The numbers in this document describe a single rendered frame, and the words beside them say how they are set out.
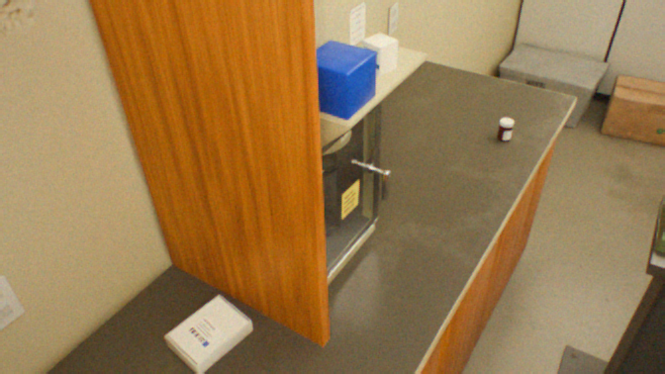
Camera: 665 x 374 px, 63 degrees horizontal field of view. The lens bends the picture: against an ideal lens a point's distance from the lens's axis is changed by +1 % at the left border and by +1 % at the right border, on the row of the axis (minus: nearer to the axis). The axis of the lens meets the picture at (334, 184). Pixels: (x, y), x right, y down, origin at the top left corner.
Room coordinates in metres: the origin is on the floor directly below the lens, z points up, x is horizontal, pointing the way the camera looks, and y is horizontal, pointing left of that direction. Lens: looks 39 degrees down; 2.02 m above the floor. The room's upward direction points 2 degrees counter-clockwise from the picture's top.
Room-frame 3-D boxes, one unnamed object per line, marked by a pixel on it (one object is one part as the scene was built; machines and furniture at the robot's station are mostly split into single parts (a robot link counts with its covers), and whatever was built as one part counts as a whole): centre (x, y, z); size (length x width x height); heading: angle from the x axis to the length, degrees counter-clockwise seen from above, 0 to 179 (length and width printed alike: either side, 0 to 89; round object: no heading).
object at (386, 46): (0.99, -0.10, 1.54); 0.05 x 0.05 x 0.06; 42
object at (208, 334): (0.76, 0.30, 0.96); 0.16 x 0.12 x 0.04; 137
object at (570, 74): (3.27, -1.48, 0.17); 0.60 x 0.42 x 0.33; 54
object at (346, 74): (0.86, -0.01, 1.56); 0.10 x 0.10 x 0.09; 56
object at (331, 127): (0.95, -0.07, 1.46); 0.32 x 0.11 x 0.10; 146
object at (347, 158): (0.97, -0.03, 1.19); 0.30 x 0.01 x 0.40; 146
